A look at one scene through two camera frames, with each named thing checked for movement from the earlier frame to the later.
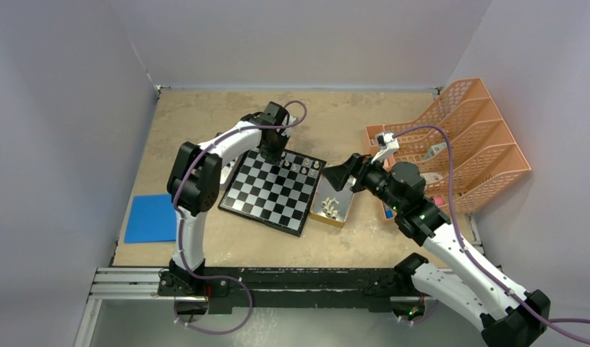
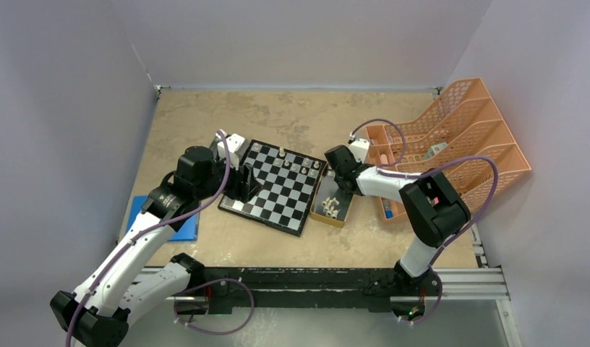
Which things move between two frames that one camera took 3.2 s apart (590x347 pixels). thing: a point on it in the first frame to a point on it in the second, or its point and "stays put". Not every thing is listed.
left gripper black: (275, 157) to (244, 183)
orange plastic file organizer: (470, 148) stays put
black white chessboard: (278, 196) stays put
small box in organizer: (434, 150) stays put
